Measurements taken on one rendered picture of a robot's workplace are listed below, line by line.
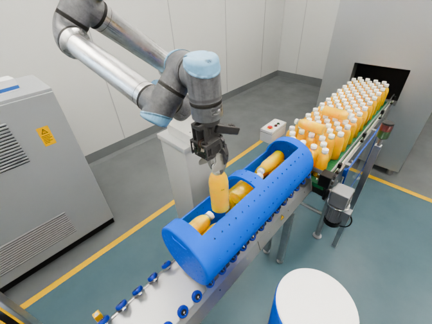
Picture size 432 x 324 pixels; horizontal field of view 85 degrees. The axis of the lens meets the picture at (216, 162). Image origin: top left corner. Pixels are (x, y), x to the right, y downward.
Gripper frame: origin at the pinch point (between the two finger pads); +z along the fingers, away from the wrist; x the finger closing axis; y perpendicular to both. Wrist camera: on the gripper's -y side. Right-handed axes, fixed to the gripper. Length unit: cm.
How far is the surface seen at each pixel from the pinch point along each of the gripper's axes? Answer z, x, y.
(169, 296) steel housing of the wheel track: 53, -4, 31
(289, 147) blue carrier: 31, -6, -67
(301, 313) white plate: 43, 40, 5
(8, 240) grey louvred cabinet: 93, -150, 82
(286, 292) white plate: 43, 32, 2
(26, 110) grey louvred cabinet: 8, -147, 27
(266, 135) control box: 42, -33, -84
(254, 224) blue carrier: 33.4, 9.3, -9.9
